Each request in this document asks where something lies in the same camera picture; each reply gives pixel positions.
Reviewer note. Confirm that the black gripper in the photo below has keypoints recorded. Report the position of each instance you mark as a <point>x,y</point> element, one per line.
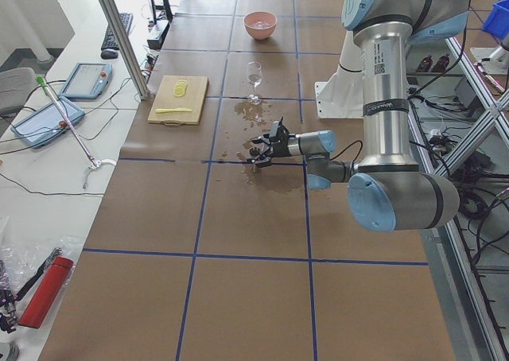
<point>281,149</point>

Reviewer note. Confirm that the steel cocktail jigger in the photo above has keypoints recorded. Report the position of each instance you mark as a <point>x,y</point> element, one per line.
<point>254,153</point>

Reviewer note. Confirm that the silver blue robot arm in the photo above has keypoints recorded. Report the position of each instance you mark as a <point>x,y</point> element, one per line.
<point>386,190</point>

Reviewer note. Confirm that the clear wine glass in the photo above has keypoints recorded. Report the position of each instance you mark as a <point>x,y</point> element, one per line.
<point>254,78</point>

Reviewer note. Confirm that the clear ice cubes pile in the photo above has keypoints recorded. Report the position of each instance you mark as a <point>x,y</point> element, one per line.
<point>260,25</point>

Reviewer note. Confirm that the yellow plastic knife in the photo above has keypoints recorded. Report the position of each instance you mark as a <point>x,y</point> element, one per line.
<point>173,110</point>

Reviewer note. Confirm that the bamboo cutting board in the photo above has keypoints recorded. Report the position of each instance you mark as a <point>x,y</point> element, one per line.
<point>194,99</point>

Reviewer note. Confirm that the pink ribbed bowl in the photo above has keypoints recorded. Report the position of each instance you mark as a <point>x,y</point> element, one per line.
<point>260,34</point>

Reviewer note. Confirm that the metal reacher grabber stick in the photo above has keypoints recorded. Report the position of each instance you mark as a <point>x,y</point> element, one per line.
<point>95,163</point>

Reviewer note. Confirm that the black computer mouse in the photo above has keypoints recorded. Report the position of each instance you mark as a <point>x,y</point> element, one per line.
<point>109,54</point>

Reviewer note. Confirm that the blue teach pendant far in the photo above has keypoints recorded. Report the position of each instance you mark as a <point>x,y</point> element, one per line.
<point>87,81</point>

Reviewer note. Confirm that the blue teach pendant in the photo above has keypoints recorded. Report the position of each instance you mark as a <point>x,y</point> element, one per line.
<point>87,81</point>
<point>41,127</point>

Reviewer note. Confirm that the blue teach pendant near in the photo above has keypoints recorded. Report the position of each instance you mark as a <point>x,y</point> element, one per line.
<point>41,127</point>

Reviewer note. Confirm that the red cylindrical bottle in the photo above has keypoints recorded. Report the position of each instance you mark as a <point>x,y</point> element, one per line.
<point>41,302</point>

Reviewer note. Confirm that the blue storage bin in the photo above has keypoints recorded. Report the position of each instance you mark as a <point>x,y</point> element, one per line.
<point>497,23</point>

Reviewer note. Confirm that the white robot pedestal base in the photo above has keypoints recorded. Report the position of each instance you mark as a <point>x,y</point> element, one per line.
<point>342,95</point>

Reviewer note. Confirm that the aluminium frame post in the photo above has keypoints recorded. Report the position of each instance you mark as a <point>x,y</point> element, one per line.
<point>111,13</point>

